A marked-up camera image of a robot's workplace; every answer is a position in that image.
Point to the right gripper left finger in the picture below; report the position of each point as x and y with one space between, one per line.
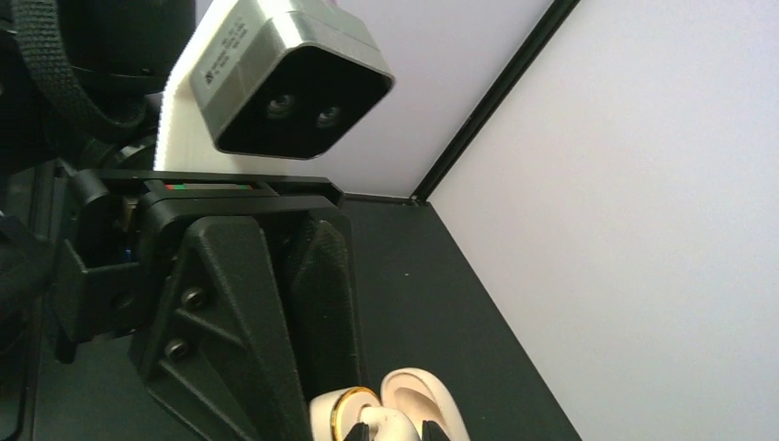
359 432

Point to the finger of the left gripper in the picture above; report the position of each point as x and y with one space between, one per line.
321 310
217 354

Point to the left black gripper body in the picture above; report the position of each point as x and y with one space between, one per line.
121 231

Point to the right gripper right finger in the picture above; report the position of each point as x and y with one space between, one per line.
433 431

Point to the white stem earbud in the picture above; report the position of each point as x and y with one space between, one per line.
388 424

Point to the square white earbud case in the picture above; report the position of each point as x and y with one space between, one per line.
411 404

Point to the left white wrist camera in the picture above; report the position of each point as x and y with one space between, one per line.
263 83

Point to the left black frame post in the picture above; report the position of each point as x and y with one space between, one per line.
536 41

